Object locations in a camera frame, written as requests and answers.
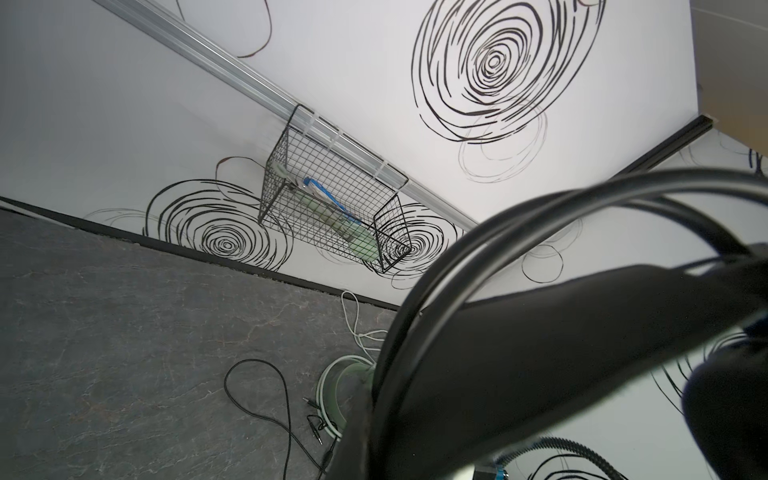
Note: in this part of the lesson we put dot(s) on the black blue headphones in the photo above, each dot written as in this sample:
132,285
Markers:
460,382

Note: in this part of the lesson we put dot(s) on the mint green headphones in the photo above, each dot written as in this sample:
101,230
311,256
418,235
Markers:
337,385

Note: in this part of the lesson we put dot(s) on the green item in basket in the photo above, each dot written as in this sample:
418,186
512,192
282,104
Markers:
358,238

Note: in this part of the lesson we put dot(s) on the black wire basket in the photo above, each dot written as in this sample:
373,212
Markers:
371,201

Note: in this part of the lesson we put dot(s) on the blue handled tool in basket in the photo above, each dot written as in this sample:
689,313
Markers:
315,188

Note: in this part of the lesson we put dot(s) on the aluminium wall rail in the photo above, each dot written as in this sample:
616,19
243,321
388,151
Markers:
161,25

